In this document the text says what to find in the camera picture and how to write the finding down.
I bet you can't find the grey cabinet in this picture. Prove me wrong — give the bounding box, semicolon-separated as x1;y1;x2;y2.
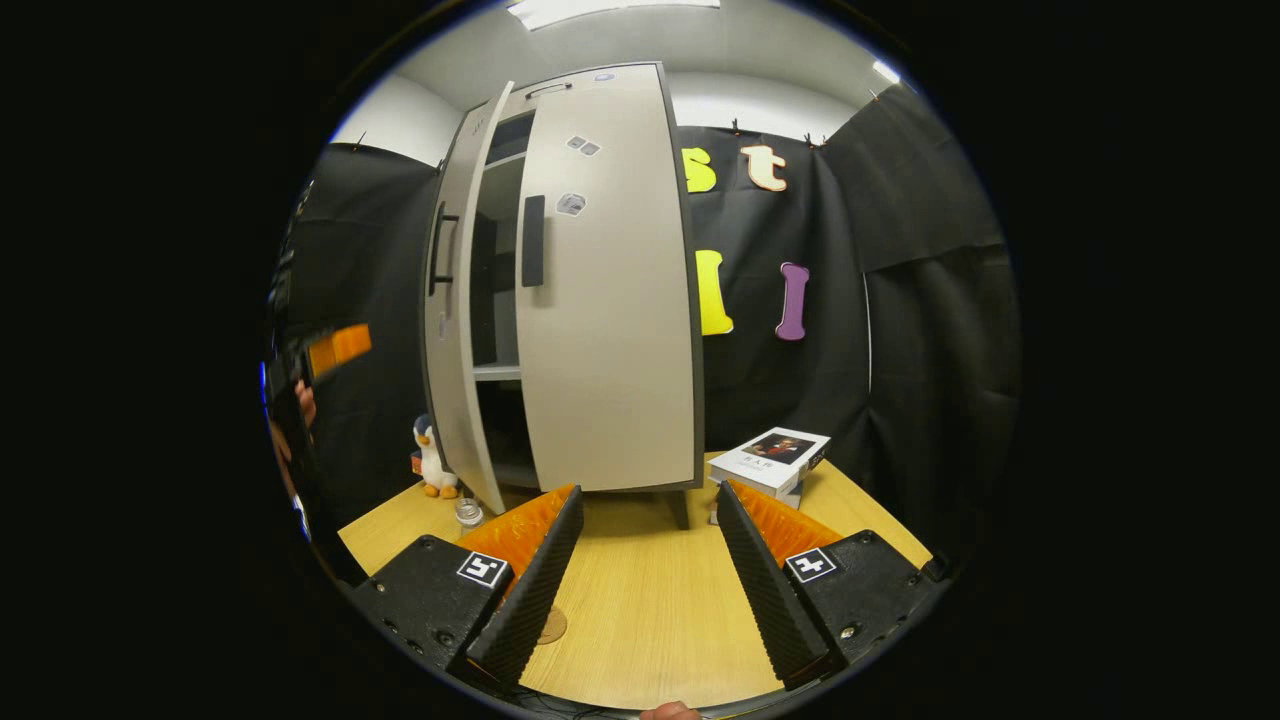
420;62;706;531

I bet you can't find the black backdrop cloth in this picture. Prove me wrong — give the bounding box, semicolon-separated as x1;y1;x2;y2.
270;85;1021;561

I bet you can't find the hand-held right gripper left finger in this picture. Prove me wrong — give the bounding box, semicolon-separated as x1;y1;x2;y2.
350;484;586;693

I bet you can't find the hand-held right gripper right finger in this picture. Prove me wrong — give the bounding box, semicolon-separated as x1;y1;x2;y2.
715;478;951;691

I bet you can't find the penguin plush toy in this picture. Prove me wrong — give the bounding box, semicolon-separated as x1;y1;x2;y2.
412;414;461;499

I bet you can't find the white box with portrait print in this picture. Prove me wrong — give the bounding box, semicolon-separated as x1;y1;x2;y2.
707;427;833;499

